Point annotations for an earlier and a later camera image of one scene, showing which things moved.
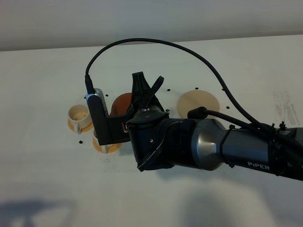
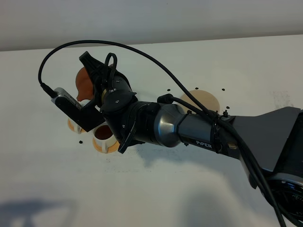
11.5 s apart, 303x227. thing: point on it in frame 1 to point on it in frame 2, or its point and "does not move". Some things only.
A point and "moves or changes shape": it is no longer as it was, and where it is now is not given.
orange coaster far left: [83, 130] does not move
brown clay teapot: [120, 106] moves or changes shape
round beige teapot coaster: [197, 98] does not move
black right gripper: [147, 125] to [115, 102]
